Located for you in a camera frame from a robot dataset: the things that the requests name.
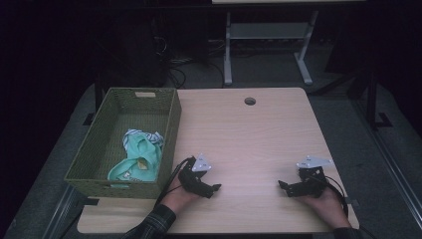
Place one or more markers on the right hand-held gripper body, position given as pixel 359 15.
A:
pixel 310 179

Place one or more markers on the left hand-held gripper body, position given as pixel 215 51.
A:
pixel 192 177

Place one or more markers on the mint green pet garment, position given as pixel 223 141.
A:
pixel 146 156

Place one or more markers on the green woven basket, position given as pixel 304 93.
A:
pixel 99 149

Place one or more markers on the person's left hand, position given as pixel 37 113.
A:
pixel 179 199

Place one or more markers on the person's right hand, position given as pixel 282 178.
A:
pixel 326 205

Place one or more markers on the dark metal stand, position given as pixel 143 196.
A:
pixel 371 99

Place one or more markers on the grey metal floor rail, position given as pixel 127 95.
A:
pixel 391 166

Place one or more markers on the white metal table frame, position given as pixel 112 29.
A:
pixel 265 31

